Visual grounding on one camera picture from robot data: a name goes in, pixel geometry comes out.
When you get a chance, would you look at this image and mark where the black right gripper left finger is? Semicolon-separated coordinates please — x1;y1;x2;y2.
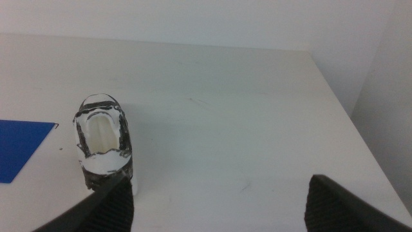
32;173;135;232

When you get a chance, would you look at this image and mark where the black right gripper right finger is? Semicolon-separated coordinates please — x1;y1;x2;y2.
304;174;412;232

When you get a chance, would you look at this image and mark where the blue mat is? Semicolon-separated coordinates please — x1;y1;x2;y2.
0;119;59;184

